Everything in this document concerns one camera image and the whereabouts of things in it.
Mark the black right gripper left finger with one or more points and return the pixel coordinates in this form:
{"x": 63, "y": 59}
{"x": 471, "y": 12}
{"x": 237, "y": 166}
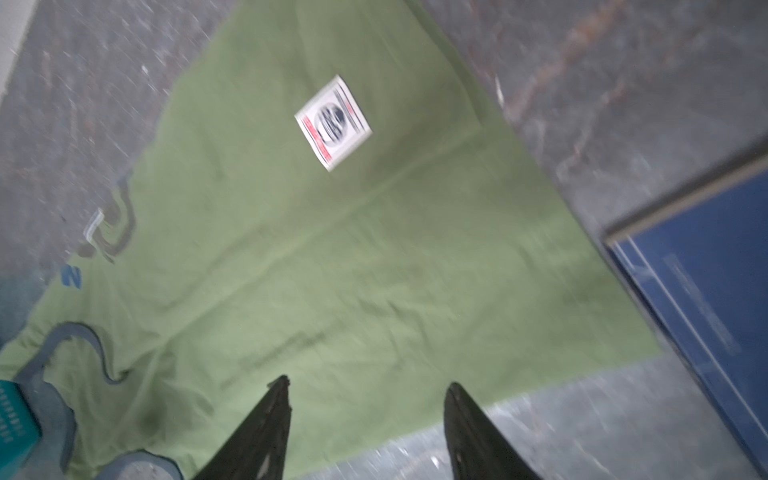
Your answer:
{"x": 257, "y": 448}

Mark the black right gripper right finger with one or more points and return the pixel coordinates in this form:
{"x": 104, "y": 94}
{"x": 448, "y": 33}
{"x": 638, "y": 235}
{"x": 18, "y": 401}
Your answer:
{"x": 476, "y": 447}

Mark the green tank top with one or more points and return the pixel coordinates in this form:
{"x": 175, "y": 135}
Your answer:
{"x": 333, "y": 197}

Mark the teal plastic basket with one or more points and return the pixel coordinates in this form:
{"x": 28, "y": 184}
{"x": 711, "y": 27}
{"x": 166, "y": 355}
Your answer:
{"x": 20, "y": 432}

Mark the blue book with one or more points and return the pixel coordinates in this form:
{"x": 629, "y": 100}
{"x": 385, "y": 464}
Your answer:
{"x": 697, "y": 260}

